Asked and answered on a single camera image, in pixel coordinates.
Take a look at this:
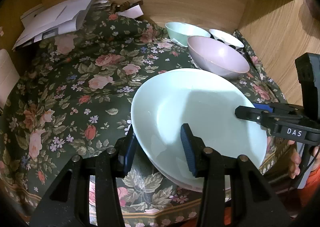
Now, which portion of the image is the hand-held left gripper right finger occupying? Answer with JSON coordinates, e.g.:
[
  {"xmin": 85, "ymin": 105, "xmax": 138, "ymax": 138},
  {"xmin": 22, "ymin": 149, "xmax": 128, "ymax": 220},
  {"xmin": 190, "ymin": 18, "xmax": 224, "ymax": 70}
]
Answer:
[{"xmin": 180, "ymin": 123, "xmax": 292, "ymax": 227}]

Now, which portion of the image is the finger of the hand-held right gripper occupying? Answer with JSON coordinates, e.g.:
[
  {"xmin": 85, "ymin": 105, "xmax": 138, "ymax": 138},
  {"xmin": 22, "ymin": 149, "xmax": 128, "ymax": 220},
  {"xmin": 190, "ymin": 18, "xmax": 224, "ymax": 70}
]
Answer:
[
  {"xmin": 234, "ymin": 106, "xmax": 275, "ymax": 130},
  {"xmin": 253, "ymin": 103, "xmax": 304, "ymax": 117}
]

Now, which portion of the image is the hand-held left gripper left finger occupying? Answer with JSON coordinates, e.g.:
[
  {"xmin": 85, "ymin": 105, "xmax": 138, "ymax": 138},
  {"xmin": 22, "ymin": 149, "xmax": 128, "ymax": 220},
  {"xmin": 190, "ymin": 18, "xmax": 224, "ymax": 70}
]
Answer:
[{"xmin": 29, "ymin": 124, "xmax": 138, "ymax": 227}]

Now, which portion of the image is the white plate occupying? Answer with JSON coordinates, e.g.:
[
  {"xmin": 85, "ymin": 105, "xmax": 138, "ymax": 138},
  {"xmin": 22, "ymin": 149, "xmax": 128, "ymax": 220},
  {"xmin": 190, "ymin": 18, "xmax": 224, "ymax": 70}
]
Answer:
[{"xmin": 152, "ymin": 164, "xmax": 232, "ymax": 192}]

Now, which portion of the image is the light green plate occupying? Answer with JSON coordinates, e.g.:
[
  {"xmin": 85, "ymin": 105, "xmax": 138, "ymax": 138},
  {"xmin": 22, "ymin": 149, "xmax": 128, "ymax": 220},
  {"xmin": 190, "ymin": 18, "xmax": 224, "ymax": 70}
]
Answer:
[{"xmin": 130, "ymin": 68, "xmax": 268, "ymax": 185}]

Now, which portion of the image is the pink bowl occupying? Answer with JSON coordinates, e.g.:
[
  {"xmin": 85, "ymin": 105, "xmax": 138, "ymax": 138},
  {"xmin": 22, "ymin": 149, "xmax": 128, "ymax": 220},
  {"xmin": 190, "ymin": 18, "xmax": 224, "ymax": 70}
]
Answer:
[{"xmin": 187, "ymin": 36, "xmax": 250, "ymax": 79}]

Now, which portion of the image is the white spotted bowl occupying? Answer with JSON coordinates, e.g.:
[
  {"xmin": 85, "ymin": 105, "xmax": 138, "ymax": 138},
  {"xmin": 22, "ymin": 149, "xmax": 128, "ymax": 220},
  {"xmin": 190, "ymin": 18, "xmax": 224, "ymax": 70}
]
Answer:
[{"xmin": 209, "ymin": 29, "xmax": 245, "ymax": 54}]

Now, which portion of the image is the mint green bowl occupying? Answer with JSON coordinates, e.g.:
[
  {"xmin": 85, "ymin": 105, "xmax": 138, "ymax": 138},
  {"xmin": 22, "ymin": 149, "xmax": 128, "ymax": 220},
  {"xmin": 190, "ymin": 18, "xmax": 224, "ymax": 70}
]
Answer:
[{"xmin": 165, "ymin": 22, "xmax": 212, "ymax": 47}]

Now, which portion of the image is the person's right hand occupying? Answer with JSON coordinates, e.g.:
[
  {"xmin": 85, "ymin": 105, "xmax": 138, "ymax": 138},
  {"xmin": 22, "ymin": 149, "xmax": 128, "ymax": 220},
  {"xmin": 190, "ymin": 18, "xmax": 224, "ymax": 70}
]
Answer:
[{"xmin": 287, "ymin": 141, "xmax": 302, "ymax": 180}]

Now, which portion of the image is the floral tablecloth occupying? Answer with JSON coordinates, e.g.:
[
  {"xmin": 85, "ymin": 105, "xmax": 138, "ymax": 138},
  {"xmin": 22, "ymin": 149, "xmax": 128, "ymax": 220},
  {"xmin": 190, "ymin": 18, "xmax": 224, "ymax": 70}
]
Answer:
[{"xmin": 0, "ymin": 13, "xmax": 288, "ymax": 227}]

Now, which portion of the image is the small white box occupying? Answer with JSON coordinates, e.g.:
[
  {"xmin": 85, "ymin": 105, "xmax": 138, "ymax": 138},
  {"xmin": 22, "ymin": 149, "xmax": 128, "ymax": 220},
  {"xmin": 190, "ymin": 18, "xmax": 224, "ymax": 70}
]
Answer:
[{"xmin": 117, "ymin": 4, "xmax": 144, "ymax": 19}]

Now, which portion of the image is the white paper pile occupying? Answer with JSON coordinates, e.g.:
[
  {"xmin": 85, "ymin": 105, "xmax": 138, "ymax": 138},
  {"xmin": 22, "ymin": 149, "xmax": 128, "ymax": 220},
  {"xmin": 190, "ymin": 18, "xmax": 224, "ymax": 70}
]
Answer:
[{"xmin": 12, "ymin": 0, "xmax": 100, "ymax": 51}]

